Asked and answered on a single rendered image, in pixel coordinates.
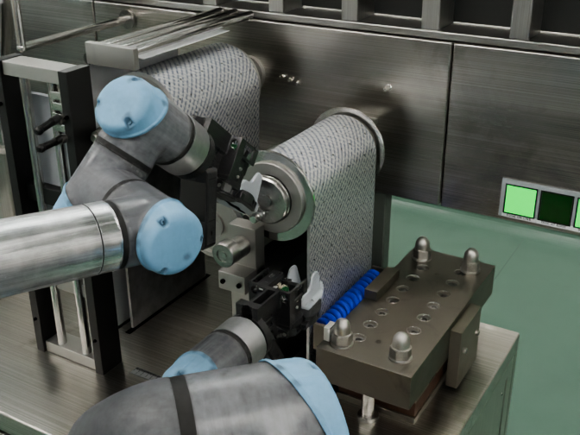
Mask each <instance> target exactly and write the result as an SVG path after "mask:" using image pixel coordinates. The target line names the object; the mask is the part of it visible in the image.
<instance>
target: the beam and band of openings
mask: <svg viewBox="0 0 580 435"><path fill-rule="evenodd" d="M105 1H112V2H120V3H134V4H141V5H149V6H157V7H164V8H172V9H186V10H194V11H201V12H204V11H207V10H210V9H215V8H218V7H221V8H222V9H223V10H224V11H226V10H229V9H237V10H238V14H241V13H243V12H246V11H250V10H251V11H253V12H254V18H261V19H269V20H276V21H283V22H297V23H305V24H312V25H320V26H328V27H335V28H349V29H357V30H365V31H372V32H380V33H387V34H395V35H409V36H417V37H425V38H432V39H440V40H447V41H461V42H468V43H476V44H483V45H491V46H499V47H513V48H520V49H528V50H536V51H543V52H551V53H558V54H573V55H580V0H252V1H261V2H268V3H261V2H252V1H244V0H105ZM303 6H310V7H319V8H326V9H318V8H310V7H303ZM334 9H341V10H334ZM375 13H376V14H384V15H393V16H384V15H376V14H375ZM400 16H409V17H417V18H421V19H417V18H408V17H400ZM457 22H467V23H474V24H483V25H491V26H500V27H509V28H499V27H490V26H483V25H474V24H466V23H457ZM540 31H549V32H558V33H566V34H574V35H565V34H556V33H548V32H540Z"/></svg>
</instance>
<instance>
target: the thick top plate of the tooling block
mask: <svg viewBox="0 0 580 435"><path fill-rule="evenodd" d="M412 255H413V249H412V250H411V251H410V252H409V253H408V254H407V255H406V256H405V257H404V258H403V259H402V260H401V261H400V262H399V263H398V264H397V265H396V266H395V267H394V268H398V269H399V270H400V272H399V278H398V279H397V281H396V282H395V283H394V284H393V285H392V286H391V287H390V288H389V289H388V290H387V291H386V292H385V293H384V294H383V295H382V296H381V297H380V298H379V299H378V300H377V301H375V300H372V299H366V298H364V299H363V300H362V301H361V302H360V303H359V304H358V305H357V306H356V307H355V308H354V309H353V310H352V311H351V312H350V313H349V314H348V315H347V316H346V317H345V318H346V319H348V320H349V322H350V328H351V329H350V330H351V331H353V341H354V344H353V346H352V347H351V348H349V349H347V350H338V349H335V348H333V347H332V346H331V341H330V342H328V341H325V340H323V341H322V342H321V343H320V344H319V345H318V346H317V347H316V365H317V366H318V367H319V368H320V369H321V371H322V372H323V373H324V374H325V376H326V377H327V379H328V381H329V382H330V383H331V384H334V385H337V386H339V387H341V388H346V389H349V390H351V391H354V392H357V393H359V394H364V395H366V396H368V397H371V398H374V399H377V400H381V401H384V402H387V403H389V404H392V405H394V406H397V407H401V408H404V409H406V410H409V409H410V408H411V407H412V405H413V403H414V402H415V401H416V400H417V399H418V397H419V396H420V394H421V393H422V391H423V390H424V389H425V387H426V385H427V384H428V383H429V381H430V380H431V379H432V377H433V376H434V375H435V373H436V372H437V370H438V369H439V367H440V366H441V364H442V363H443V362H444V360H445V358H446V357H447V356H448V355H449V345H450V335H451V329H452V328H453V326H454V325H455V324H456V322H457V321H458V320H459V319H460V318H461V316H462V315H463V313H464V312H465V310H466V309H467V308H468V306H469V305H470V303H472V304H475V305H479V306H482V307H483V305H484V304H485V303H486V301H487V300H488V298H489V297H490V295H491V294H492V291H493V283H494V276H495V265H490V264H487V263H483V262H480V269H481V271H480V273H479V274H464V273H463V272H461V271H460V267H461V265H462V259H463V258H462V257H458V256H454V255H448V254H445V253H441V252H437V251H434V250H432V251H431V257H432V259H431V260H430V261H429V262H416V261H415V260H413V258H412ZM399 331H404V332H405V333H406V334H407V335H408V336H409V338H410V345H412V356H413V360H412V361H411V362H410V363H407V364H397V363H394V362H391V361H390V360H389V359H388V354H389V350H390V345H391V344H392V343H393V337H394V335H395V334H396V333H397V332H399Z"/></svg>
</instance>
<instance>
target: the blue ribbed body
mask: <svg viewBox="0 0 580 435"><path fill-rule="evenodd" d="M379 274H380V272H379V271H377V270H375V269H370V270H368V271H367V273H366V274H364V275H363V277H361V278H360V279H359V281H357V282H356V283H355V285H353V286H352V287H351V288H350V289H349V290H348V291H347V293H345V294H344V295H343V296H342V297H341V298H339V300H338V301H336V302H335V304H334V305H333V306H331V308H330V309H328V310H327V311H326V312H325V313H324V314H323V315H322V316H321V318H319V319H318V320H317V322H318V323H320V324H324V325H327V324H328V323H329V322H330V321H332V322H336V321H337V319H339V318H345V317H346V316H347V315H348V314H349V313H350V312H351V311H352V310H353V309H354V308H355V307H356V306H357V305H358V304H359V303H360V302H361V301H362V300H363V299H364V289H365V288H366V287H367V286H368V285H369V284H370V283H371V282H372V281H373V280H374V279H375V278H376V277H377V276H378V275H379Z"/></svg>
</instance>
